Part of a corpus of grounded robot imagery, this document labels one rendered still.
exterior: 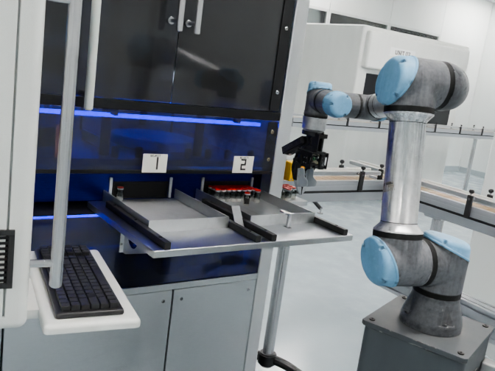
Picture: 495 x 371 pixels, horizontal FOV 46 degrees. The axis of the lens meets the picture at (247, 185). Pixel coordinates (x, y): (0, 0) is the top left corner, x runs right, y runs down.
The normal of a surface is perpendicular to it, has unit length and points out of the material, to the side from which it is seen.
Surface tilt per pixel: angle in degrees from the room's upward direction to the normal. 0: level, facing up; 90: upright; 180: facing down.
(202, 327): 90
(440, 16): 90
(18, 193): 90
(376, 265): 97
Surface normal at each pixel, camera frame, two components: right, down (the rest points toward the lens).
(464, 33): 0.56, 0.24
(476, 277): -0.82, 0.01
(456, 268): 0.32, 0.22
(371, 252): -0.94, 0.07
